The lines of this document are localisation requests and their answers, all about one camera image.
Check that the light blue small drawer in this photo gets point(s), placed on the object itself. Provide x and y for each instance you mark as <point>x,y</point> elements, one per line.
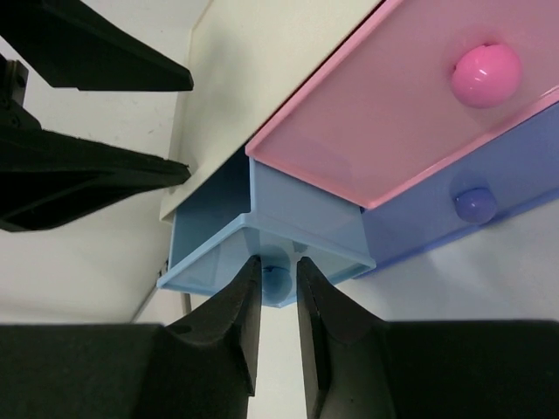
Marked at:
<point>246,208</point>

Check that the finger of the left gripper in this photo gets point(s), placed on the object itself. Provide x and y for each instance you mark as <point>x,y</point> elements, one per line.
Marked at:
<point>72,46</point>
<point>50,179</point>

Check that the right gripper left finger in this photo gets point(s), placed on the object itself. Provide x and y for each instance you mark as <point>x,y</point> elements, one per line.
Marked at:
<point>203,365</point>

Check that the cream drawer organizer box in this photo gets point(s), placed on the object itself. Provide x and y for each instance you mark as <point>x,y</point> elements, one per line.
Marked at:
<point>246,57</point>

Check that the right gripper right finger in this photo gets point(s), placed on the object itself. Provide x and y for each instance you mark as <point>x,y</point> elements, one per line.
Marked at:
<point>356,365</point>

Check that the purple-blue drawer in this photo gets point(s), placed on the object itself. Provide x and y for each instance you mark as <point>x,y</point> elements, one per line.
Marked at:
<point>512,174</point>

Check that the pink drawer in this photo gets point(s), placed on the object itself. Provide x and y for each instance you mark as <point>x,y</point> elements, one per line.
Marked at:
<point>417,86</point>

